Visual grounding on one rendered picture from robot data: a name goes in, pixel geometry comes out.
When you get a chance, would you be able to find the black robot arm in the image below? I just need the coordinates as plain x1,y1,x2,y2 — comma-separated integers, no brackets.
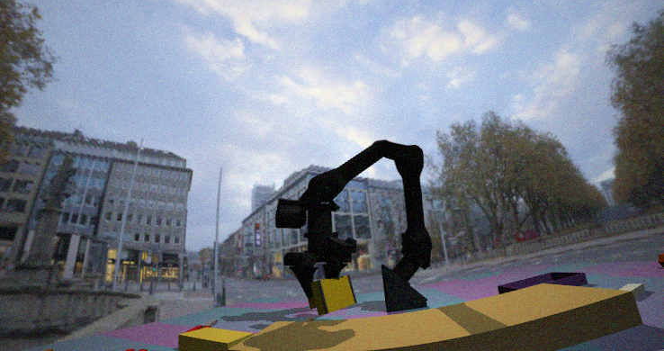
275,139,432,285

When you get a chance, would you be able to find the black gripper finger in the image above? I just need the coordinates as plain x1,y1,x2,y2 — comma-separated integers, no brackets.
323,265,347,279
289,266,318,298

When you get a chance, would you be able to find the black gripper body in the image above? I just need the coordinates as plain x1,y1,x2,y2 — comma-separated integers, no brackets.
283,228,352,268

